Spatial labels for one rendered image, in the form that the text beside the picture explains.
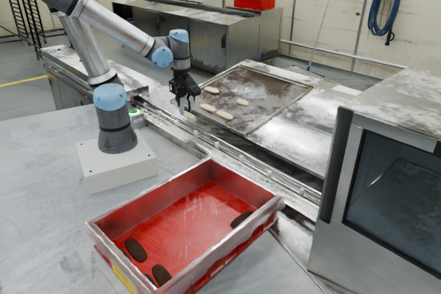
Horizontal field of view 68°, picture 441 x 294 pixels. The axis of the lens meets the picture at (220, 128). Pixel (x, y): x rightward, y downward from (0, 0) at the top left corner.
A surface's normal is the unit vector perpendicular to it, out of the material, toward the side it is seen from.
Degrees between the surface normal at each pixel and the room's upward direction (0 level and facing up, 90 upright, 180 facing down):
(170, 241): 0
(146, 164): 90
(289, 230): 0
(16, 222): 0
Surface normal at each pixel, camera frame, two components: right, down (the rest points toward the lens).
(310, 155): -0.13, -0.81
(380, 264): -0.73, 0.35
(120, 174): 0.48, 0.41
